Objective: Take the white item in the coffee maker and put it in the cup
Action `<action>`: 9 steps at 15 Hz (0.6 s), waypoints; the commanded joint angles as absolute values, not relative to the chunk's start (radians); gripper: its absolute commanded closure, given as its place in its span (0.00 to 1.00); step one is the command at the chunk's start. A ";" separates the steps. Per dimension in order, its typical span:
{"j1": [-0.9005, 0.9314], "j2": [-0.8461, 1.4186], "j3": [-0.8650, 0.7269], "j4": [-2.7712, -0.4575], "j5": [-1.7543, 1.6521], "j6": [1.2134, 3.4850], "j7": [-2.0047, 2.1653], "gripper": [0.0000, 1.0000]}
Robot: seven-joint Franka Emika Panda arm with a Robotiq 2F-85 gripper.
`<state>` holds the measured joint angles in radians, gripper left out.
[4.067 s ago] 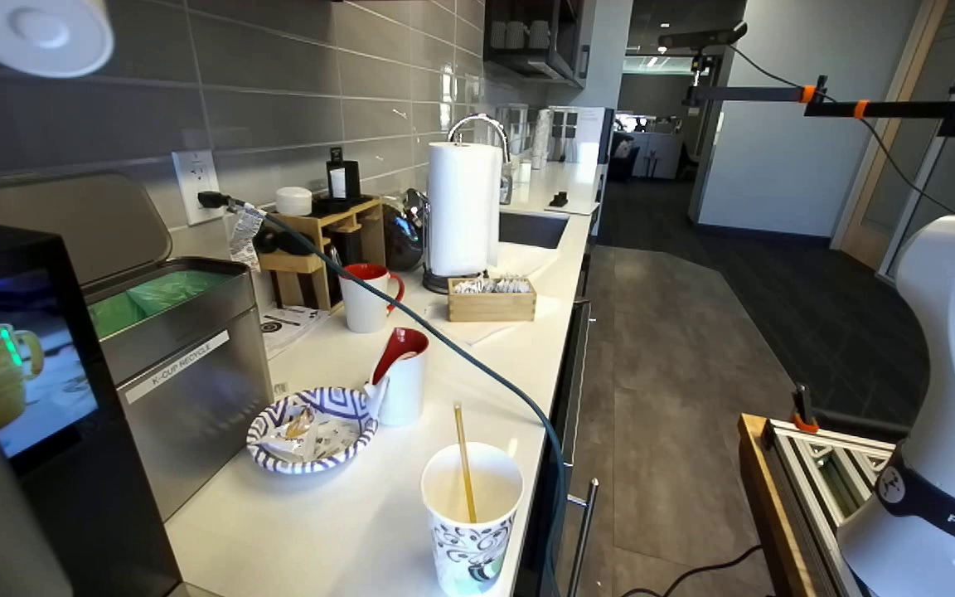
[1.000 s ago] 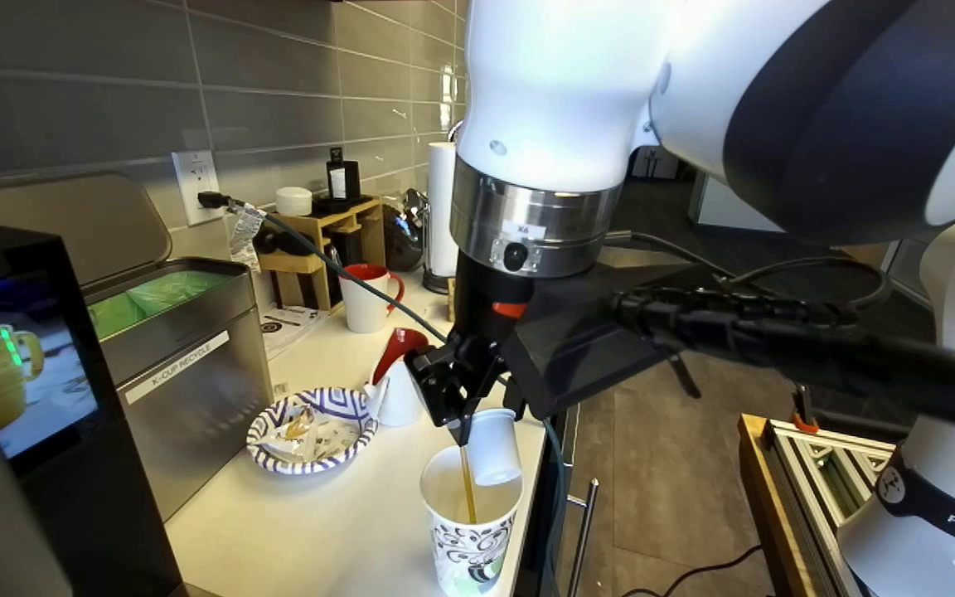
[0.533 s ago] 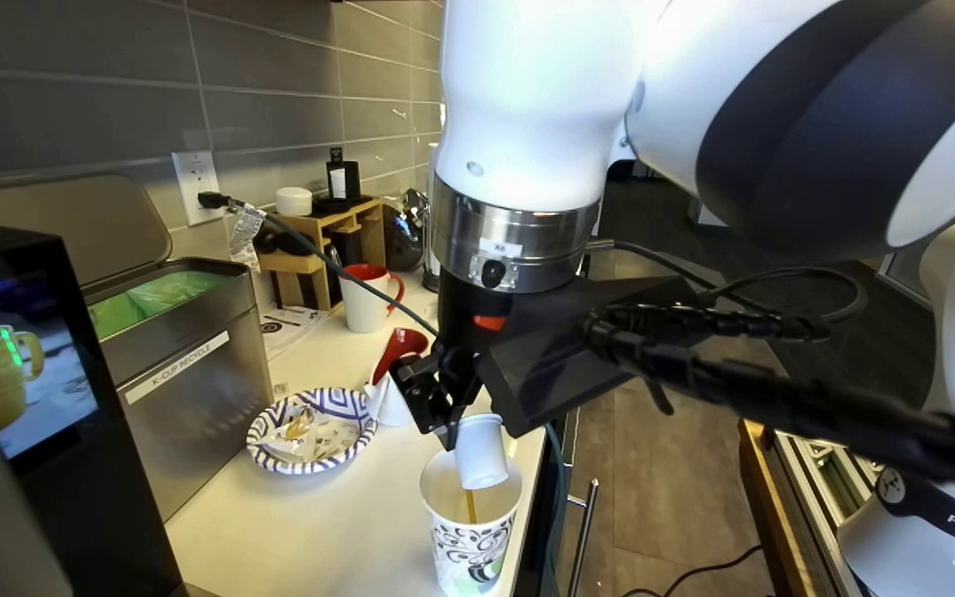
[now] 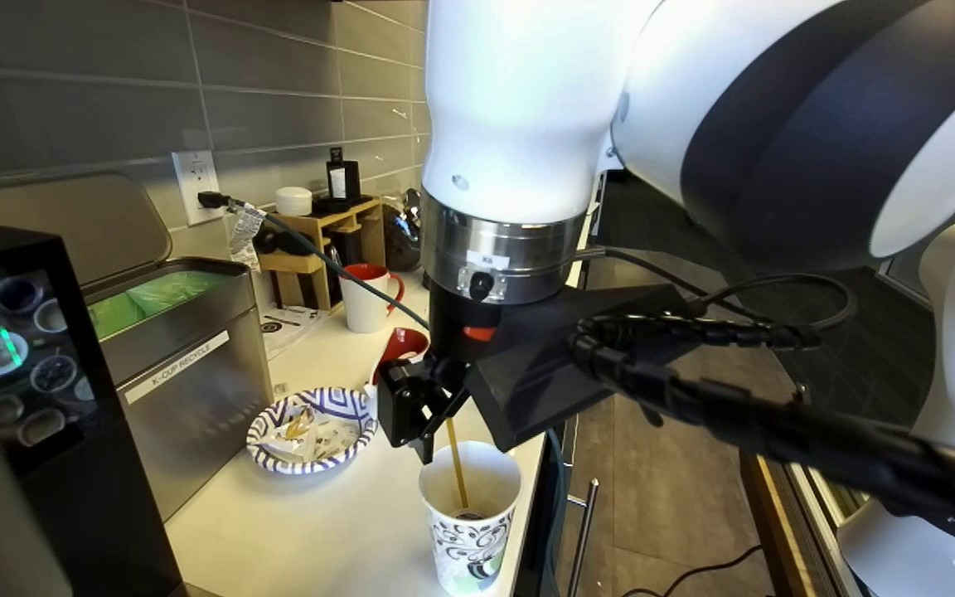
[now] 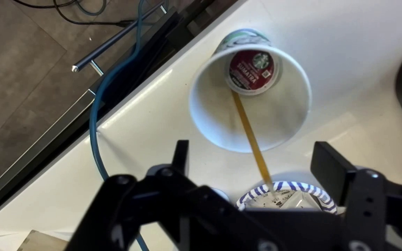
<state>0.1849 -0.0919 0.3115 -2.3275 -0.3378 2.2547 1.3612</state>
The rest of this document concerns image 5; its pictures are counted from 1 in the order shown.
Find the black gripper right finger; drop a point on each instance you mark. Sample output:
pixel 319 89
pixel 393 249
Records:
pixel 382 210

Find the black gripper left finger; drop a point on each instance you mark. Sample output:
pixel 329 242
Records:
pixel 163 200

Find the Starbucks Sumatra coffee pod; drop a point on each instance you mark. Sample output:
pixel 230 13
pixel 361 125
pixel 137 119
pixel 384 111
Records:
pixel 251 71

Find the patterned paper cup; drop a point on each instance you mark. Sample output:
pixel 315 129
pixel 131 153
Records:
pixel 257 121

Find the blue patterned paper bowl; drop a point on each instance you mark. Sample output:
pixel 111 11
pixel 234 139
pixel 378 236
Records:
pixel 279 189

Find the wooden stir stick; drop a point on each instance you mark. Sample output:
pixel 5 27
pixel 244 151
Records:
pixel 251 140

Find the dark base cabinet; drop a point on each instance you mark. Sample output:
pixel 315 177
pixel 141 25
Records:
pixel 173 33

